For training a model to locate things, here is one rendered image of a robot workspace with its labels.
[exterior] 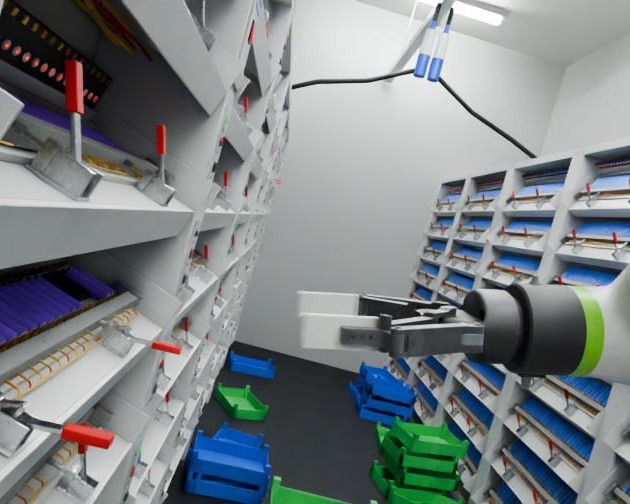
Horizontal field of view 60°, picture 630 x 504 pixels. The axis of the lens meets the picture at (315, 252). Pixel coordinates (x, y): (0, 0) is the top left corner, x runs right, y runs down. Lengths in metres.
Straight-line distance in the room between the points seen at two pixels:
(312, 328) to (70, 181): 0.22
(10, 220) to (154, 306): 0.57
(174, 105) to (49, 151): 0.47
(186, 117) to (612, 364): 0.64
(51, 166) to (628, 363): 0.53
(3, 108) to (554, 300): 0.48
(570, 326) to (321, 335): 0.24
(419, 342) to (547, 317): 0.14
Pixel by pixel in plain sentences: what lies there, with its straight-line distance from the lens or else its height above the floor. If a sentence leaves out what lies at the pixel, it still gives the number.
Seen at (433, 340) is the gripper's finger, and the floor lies 1.04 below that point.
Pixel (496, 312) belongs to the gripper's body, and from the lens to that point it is 0.55.
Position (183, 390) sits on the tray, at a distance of 1.64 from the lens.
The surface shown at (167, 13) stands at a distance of 0.52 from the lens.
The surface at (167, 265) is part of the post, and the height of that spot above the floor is 0.98.
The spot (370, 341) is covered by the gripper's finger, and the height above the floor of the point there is 1.02.
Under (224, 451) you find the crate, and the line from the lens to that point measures 2.43.
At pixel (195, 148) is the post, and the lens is 0.86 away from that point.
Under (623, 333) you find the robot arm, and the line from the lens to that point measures 0.60.
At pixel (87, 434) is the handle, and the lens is 0.44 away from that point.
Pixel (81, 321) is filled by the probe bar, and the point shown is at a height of 0.93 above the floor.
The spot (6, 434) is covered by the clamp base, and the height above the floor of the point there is 0.90.
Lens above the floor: 1.11
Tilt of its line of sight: 3 degrees down
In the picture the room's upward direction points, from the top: 16 degrees clockwise
